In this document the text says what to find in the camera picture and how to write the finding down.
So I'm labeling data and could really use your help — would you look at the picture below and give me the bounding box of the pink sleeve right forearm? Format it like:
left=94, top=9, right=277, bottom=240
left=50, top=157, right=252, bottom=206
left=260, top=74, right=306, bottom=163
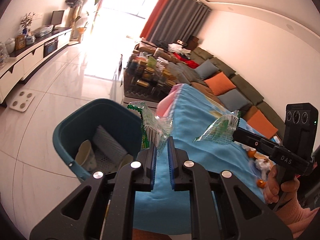
left=276, top=195, right=319, bottom=239

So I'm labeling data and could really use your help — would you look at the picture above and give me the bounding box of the covered standing fan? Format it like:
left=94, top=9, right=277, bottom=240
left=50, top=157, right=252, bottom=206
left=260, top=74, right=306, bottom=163
left=65, top=0, right=84, bottom=42

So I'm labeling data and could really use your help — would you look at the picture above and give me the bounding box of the right hand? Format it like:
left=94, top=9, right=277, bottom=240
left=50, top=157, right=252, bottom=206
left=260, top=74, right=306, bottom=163
left=262, top=164, right=300, bottom=204

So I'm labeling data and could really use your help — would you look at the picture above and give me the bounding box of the blue floral tablecloth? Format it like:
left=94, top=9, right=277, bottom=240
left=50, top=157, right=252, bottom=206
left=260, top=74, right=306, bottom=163
left=133, top=84, right=263, bottom=235

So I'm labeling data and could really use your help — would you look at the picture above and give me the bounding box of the white foam fruit net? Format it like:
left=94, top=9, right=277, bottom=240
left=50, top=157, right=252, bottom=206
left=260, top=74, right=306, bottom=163
left=92, top=126, right=127, bottom=173

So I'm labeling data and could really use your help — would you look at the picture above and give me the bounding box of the cluttered coffee table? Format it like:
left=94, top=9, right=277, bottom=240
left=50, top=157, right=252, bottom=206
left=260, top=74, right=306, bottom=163
left=123, top=48, right=189, bottom=108

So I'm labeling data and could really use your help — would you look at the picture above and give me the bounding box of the blue cushion near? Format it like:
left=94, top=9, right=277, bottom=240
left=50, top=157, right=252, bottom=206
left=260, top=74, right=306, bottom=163
left=218, top=89, right=252, bottom=112

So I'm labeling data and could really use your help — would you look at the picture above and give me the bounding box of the orange cushion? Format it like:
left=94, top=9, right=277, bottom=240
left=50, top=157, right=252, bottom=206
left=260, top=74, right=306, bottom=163
left=204, top=72, right=236, bottom=96
left=247, top=110, right=278, bottom=139

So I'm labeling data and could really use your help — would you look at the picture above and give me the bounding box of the blue cushion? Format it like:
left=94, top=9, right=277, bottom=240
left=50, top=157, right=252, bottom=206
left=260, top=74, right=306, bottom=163
left=218, top=89, right=252, bottom=112
left=195, top=60, right=219, bottom=80

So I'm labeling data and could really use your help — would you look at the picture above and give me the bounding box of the grey orange right curtain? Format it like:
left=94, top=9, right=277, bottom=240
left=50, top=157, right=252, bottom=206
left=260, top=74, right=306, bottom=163
left=140, top=0, right=212, bottom=43

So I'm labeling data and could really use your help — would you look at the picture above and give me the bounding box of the orange cushion near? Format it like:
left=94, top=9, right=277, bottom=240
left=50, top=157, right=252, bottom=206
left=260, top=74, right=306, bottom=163
left=247, top=110, right=278, bottom=139

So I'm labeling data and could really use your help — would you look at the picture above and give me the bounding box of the white paper cup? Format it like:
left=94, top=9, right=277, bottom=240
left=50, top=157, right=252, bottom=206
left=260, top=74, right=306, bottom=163
left=75, top=140, right=97, bottom=172
left=118, top=154, right=133, bottom=171

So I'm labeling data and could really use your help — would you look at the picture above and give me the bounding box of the flower vase on cabinet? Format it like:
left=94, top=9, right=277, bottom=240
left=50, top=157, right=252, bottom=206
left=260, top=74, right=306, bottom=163
left=20, top=12, right=35, bottom=35

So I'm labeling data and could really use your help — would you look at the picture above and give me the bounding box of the black white tv cabinet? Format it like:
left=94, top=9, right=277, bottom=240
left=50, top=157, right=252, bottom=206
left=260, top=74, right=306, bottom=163
left=0, top=27, right=72, bottom=106

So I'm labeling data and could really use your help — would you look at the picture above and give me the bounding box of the small black monitor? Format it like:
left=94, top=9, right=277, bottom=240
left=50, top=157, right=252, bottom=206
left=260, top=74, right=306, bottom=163
left=50, top=10, right=65, bottom=30

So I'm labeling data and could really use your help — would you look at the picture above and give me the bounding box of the white bathroom scale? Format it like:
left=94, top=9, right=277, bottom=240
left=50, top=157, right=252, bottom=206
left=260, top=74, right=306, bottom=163
left=9, top=90, right=36, bottom=113

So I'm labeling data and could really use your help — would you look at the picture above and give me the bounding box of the tall green floor plant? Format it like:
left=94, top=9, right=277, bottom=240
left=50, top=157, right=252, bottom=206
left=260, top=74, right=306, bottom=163
left=74, top=0, right=99, bottom=43

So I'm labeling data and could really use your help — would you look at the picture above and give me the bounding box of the orange cushion far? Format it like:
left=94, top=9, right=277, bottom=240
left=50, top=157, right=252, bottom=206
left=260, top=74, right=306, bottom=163
left=204, top=72, right=236, bottom=96

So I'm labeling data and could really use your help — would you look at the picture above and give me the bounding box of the blue cushion far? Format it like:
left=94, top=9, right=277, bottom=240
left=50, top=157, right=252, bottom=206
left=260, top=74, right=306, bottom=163
left=195, top=60, right=219, bottom=80

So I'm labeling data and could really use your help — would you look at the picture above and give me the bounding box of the orange peel strip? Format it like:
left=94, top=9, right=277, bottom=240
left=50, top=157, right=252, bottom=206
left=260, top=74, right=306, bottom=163
left=245, top=148, right=271, bottom=189

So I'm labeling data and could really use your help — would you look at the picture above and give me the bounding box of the teal trash bin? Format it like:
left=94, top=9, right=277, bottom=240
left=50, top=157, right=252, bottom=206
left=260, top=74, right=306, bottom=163
left=53, top=99, right=142, bottom=182

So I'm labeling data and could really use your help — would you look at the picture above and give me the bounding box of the clear green plastic wrapper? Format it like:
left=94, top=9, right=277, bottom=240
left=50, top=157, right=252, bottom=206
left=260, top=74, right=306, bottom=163
left=127, top=101, right=172, bottom=156

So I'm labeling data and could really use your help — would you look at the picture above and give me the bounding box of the green sectional sofa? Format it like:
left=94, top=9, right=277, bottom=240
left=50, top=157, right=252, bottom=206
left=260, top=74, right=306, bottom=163
left=173, top=47, right=285, bottom=140

